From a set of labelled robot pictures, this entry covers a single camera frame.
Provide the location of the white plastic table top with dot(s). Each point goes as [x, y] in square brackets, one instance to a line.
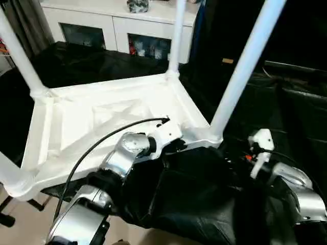
[89, 102]

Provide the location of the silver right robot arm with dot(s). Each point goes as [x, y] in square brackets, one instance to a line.
[306, 199]

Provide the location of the black glossy mat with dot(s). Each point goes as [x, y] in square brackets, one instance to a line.
[204, 199]

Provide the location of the small tan label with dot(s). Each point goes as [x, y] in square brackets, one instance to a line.
[227, 60]

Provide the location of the dark blue hanging cloth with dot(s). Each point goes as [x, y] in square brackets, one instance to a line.
[198, 33]

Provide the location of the white cabinet with glass doors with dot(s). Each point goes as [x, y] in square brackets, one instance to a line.
[115, 23]

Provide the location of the black rubber stand foot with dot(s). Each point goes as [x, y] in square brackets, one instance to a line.
[6, 220]

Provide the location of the grey curtain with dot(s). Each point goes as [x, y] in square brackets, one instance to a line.
[33, 25]

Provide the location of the red patterned cloth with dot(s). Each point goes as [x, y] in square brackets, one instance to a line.
[5, 47]

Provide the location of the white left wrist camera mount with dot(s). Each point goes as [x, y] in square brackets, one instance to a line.
[166, 132]

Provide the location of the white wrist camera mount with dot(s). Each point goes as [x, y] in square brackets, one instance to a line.
[166, 132]
[263, 139]

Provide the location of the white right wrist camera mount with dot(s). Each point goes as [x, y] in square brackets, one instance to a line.
[263, 139]

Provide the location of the black folding stand frame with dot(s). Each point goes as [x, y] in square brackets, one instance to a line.
[38, 204]

